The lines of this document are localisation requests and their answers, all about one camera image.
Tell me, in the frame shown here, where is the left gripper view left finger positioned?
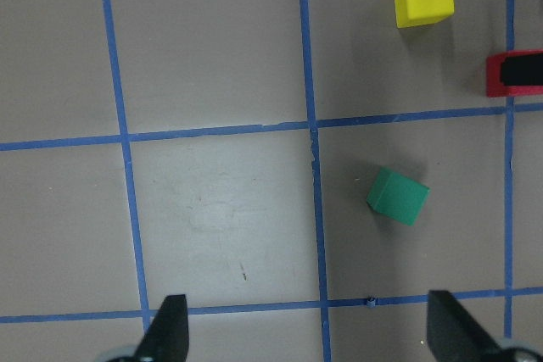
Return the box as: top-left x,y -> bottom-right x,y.
134,294 -> 188,362

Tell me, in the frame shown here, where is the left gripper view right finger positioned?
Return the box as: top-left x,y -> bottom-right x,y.
426,290 -> 509,362

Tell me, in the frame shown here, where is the red block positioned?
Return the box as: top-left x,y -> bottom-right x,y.
485,49 -> 542,97

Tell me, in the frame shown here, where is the green block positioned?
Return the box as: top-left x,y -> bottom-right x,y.
366,167 -> 430,226

